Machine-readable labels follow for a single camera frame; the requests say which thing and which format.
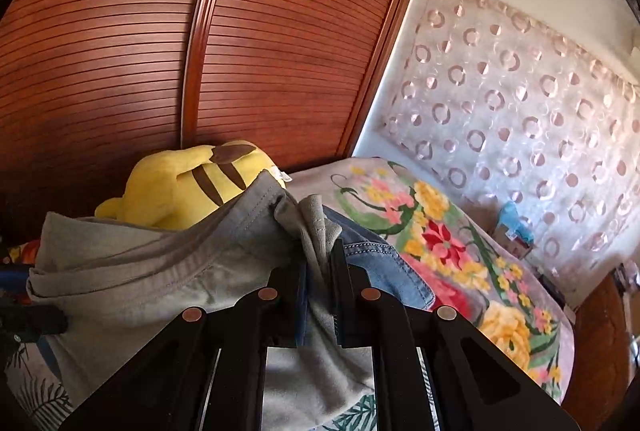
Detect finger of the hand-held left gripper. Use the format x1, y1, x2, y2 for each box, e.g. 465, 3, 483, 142
0, 303, 68, 343
0, 257, 33, 284

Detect yellow plush toy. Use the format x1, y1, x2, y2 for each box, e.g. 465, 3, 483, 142
95, 140, 288, 232

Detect sheer circle pattern curtain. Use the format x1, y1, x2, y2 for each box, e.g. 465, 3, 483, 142
382, 0, 640, 307

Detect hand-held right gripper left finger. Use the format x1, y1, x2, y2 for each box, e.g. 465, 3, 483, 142
57, 260, 310, 431

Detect small blue box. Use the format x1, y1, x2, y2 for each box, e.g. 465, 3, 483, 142
497, 200, 536, 257

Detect folded blue jeans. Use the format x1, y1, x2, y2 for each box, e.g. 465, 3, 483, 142
322, 206, 436, 312

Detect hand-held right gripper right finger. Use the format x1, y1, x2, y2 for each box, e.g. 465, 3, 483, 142
329, 238, 583, 431

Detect wooden louvered wardrobe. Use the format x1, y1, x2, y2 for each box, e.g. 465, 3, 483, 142
0, 0, 436, 237

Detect floral blanket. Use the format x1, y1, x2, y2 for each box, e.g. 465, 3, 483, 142
285, 156, 576, 407

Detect grey shirt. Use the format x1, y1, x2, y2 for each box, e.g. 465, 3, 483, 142
27, 171, 376, 431

